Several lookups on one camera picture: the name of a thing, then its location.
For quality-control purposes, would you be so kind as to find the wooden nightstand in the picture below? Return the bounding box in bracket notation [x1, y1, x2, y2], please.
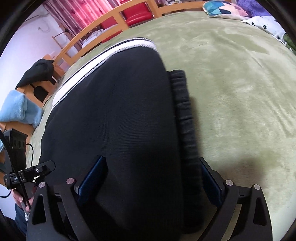
[1, 63, 65, 143]

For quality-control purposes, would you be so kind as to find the black garment on nightstand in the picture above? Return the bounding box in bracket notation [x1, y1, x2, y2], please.
[15, 59, 56, 89]

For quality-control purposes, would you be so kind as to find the wooden bed frame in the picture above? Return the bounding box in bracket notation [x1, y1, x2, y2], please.
[53, 0, 209, 68]

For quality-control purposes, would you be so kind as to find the red chair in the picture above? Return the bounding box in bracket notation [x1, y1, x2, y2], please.
[100, 18, 122, 43]
[122, 2, 153, 26]

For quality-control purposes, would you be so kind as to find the white black-dotted pillow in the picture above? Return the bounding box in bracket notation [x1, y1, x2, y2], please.
[242, 16, 286, 42]

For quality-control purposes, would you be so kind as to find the pink red curtain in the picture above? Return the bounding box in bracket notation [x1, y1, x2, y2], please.
[43, 0, 121, 40]

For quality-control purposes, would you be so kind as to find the colourful geometric pillow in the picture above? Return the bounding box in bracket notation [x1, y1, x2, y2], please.
[203, 1, 251, 20]

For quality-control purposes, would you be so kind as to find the black pants white side stripe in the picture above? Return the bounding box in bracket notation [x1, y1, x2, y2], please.
[40, 38, 204, 240]

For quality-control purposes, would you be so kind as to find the light blue folded towel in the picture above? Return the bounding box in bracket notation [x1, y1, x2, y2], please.
[1, 90, 44, 128]

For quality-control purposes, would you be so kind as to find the red chair left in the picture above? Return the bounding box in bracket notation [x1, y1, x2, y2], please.
[100, 18, 122, 43]

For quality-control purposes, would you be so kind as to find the purple plush toy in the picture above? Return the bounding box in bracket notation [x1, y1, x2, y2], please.
[236, 0, 271, 16]

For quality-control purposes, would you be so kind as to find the red chair right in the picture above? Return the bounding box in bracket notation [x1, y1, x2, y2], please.
[122, 2, 153, 26]

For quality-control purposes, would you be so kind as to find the dark green item on pillow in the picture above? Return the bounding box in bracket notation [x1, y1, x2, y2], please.
[283, 33, 296, 55]

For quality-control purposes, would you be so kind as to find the person's left hand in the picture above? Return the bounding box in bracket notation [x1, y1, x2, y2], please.
[11, 186, 37, 213]

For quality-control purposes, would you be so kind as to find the green plush bed blanket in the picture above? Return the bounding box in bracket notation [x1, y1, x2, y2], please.
[39, 11, 295, 240]

